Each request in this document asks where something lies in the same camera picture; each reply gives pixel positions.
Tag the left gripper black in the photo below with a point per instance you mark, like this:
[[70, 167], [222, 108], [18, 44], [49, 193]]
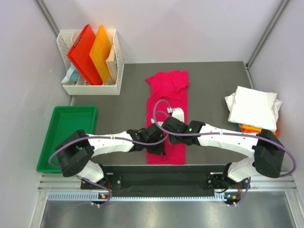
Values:
[[159, 151]]

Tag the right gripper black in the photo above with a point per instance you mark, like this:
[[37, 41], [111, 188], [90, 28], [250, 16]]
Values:
[[173, 140]]

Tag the magenta t shirt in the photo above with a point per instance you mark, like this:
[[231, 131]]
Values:
[[171, 86]]

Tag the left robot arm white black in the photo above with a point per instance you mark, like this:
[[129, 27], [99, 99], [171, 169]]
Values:
[[74, 155]]

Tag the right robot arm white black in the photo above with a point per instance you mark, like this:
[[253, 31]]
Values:
[[262, 152]]

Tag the wooden board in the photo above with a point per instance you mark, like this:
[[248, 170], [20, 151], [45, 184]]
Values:
[[112, 65]]

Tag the folded white t shirt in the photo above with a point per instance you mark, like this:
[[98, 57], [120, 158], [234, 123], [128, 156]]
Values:
[[254, 108]]

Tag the green plastic tray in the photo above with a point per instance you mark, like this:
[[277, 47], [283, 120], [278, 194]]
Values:
[[65, 120]]

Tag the orange plastic board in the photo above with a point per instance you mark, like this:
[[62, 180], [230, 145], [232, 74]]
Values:
[[99, 53]]

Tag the red plastic board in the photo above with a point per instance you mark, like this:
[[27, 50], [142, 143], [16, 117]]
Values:
[[80, 58]]

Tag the white plastic basket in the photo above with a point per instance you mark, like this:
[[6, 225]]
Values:
[[65, 40]]

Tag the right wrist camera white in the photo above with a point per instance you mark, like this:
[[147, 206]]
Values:
[[177, 113]]

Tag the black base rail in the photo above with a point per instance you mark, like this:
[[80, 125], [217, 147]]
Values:
[[169, 180]]

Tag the white slotted cable duct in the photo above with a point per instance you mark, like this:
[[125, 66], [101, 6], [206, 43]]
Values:
[[103, 196]]

